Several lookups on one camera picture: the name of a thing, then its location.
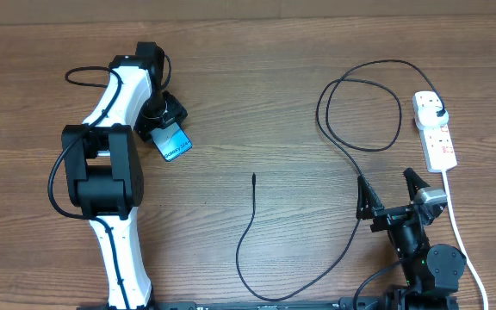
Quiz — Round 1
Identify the white power strip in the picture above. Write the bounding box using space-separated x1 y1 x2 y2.
412 91 457 173

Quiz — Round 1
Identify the white charger plug adapter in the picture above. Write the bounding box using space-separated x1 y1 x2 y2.
415 106 450 130

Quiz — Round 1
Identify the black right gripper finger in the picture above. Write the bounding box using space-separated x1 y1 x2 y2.
403 168 429 201
356 175 384 220

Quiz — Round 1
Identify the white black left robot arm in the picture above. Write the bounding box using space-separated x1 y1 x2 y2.
47 42 192 309

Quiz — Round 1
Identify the Samsung Galaxy smartphone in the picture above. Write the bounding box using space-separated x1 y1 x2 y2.
151 122 192 162

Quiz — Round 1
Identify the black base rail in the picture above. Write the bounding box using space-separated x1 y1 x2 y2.
75 296 460 310

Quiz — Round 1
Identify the black charger cable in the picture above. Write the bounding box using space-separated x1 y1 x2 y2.
235 59 448 302

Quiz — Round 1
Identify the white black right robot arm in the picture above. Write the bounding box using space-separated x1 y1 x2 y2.
351 168 467 309

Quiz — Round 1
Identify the white power strip cord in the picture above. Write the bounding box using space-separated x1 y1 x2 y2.
440 170 489 310

